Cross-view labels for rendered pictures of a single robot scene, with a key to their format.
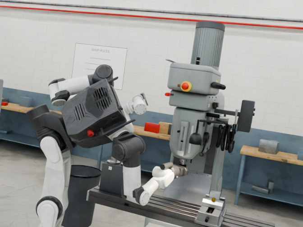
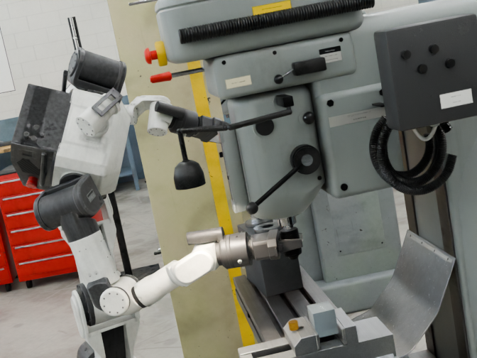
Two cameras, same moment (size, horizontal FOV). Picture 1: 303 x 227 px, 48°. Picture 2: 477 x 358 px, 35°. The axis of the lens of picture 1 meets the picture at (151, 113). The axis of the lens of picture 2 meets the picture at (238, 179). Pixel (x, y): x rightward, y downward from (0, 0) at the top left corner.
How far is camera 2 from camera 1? 2.30 m
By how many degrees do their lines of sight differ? 65
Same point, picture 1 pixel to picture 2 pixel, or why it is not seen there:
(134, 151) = (56, 213)
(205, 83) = (170, 38)
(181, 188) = (405, 290)
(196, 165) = (433, 229)
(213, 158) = (447, 209)
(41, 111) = not seen: hidden behind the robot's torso
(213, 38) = not seen: outside the picture
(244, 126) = (390, 113)
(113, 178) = not seen: hidden behind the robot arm
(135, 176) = (79, 259)
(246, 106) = (380, 50)
